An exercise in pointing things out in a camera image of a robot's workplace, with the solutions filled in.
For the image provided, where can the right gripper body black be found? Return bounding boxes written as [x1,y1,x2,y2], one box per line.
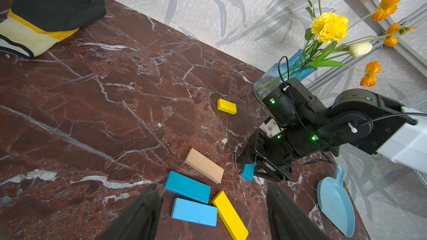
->
[246,129,334,170]

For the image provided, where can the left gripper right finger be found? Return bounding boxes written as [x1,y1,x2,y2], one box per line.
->
[266,183,322,240]

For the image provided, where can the long yellow block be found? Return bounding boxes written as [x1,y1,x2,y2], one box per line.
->
[212,191,249,240]

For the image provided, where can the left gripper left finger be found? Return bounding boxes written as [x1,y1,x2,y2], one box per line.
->
[96,184,163,240]

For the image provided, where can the artificial flower bouquet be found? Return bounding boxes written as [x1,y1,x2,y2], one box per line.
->
[296,0,414,71]

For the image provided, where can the teal plastic scoop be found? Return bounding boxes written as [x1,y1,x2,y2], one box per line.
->
[316,163,355,237]

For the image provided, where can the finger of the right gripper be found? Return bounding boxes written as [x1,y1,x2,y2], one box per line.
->
[254,163,292,182]
[236,147,257,165]

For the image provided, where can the blue glass vase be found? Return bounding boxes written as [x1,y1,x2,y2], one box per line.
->
[254,50,316,102]

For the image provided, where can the teal long block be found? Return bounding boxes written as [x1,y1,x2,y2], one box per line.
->
[164,171,211,204]

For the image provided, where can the natural wood block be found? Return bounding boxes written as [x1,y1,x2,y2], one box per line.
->
[185,148,224,184]

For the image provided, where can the black yellow work glove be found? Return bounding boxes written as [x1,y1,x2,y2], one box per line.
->
[1,0,107,59]

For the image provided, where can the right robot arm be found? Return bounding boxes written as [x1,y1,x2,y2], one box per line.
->
[237,78,427,182]

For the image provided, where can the light blue long block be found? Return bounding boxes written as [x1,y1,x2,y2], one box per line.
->
[171,198,218,227]

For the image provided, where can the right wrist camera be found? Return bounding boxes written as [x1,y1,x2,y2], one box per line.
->
[259,116,282,138]

